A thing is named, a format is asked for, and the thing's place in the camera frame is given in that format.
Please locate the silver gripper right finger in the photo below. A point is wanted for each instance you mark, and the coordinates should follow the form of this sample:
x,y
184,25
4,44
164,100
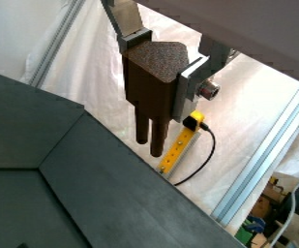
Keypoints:
x,y
196,82

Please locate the aluminium frame rail left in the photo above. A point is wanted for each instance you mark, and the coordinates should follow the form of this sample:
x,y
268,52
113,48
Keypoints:
x,y
40,61

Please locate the aluminium frame rail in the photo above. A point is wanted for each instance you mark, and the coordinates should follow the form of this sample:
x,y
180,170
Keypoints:
x,y
40,61
260,164

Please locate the aluminium frame rail right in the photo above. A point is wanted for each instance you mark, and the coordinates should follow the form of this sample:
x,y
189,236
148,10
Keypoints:
x,y
260,164

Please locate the yellow sensor bracket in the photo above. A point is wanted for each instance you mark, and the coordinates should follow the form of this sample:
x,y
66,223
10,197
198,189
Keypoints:
x,y
182,143

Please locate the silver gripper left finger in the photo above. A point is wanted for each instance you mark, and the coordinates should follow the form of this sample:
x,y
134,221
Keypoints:
x,y
126,20

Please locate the brown three prong object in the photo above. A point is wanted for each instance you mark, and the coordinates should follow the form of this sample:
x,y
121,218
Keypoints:
x,y
152,67

